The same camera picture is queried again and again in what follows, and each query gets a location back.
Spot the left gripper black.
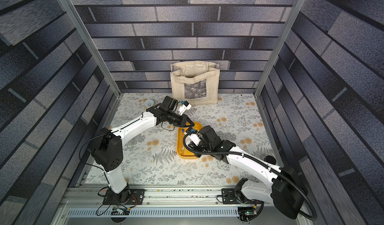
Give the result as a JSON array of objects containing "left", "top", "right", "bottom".
[{"left": 167, "top": 111, "right": 197, "bottom": 127}]

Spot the right controller board green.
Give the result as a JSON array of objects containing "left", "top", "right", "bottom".
[{"left": 237, "top": 206, "right": 258, "bottom": 223}]

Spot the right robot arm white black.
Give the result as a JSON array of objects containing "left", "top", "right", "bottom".
[{"left": 183, "top": 126, "right": 316, "bottom": 219}]

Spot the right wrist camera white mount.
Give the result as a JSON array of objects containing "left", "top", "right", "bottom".
[{"left": 186, "top": 127, "right": 202, "bottom": 146}]

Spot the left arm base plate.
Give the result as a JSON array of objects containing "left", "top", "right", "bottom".
[{"left": 103, "top": 189, "right": 146, "bottom": 206}]

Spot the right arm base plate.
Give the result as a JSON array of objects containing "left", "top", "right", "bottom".
[{"left": 221, "top": 188, "right": 263, "bottom": 205}]

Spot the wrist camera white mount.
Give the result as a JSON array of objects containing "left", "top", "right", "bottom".
[
  {"left": 178, "top": 101, "right": 192, "bottom": 115},
  {"left": 186, "top": 127, "right": 202, "bottom": 146}
]

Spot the yellow plastic tray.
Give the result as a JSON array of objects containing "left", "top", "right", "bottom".
[{"left": 177, "top": 133, "right": 198, "bottom": 159}]

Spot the beige canvas tote bag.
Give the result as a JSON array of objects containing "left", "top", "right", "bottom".
[{"left": 171, "top": 61, "right": 220, "bottom": 105}]

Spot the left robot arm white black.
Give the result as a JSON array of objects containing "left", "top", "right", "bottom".
[{"left": 87, "top": 96, "right": 195, "bottom": 205}]

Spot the left controller board with wires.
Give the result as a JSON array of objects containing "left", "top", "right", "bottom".
[{"left": 110, "top": 195, "right": 138, "bottom": 223}]

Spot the black corrugated cable conduit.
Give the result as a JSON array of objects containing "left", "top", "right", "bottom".
[{"left": 182, "top": 133, "right": 318, "bottom": 221}]

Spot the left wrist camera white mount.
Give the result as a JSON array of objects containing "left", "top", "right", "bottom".
[{"left": 178, "top": 101, "right": 192, "bottom": 115}]

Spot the aluminium mounting rail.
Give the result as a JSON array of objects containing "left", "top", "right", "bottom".
[{"left": 50, "top": 185, "right": 313, "bottom": 225}]

